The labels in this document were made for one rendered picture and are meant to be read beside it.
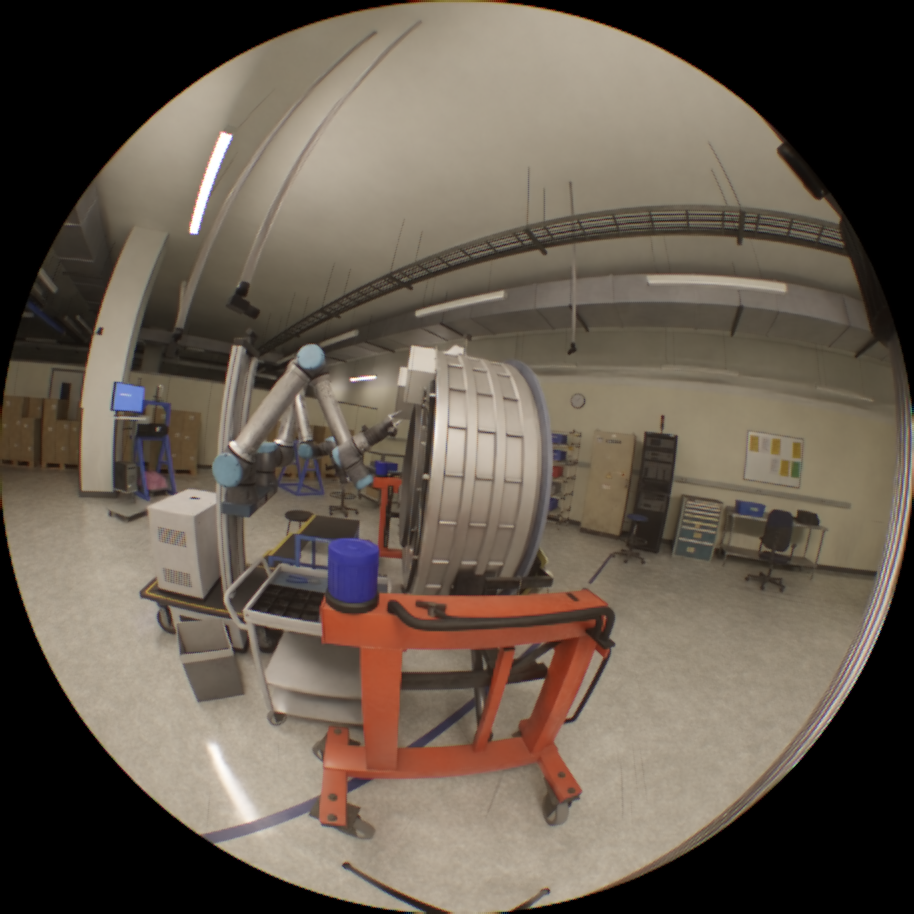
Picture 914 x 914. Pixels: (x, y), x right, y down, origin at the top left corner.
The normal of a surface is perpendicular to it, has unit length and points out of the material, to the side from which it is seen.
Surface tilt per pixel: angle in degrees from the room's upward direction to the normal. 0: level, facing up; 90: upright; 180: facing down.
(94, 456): 90
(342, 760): 0
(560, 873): 0
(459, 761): 0
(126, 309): 90
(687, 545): 90
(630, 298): 90
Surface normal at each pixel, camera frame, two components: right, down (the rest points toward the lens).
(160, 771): 0.13, -0.99
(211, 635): 0.74, 0.12
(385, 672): 0.21, 0.07
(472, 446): 0.23, -0.22
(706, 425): -0.61, -0.04
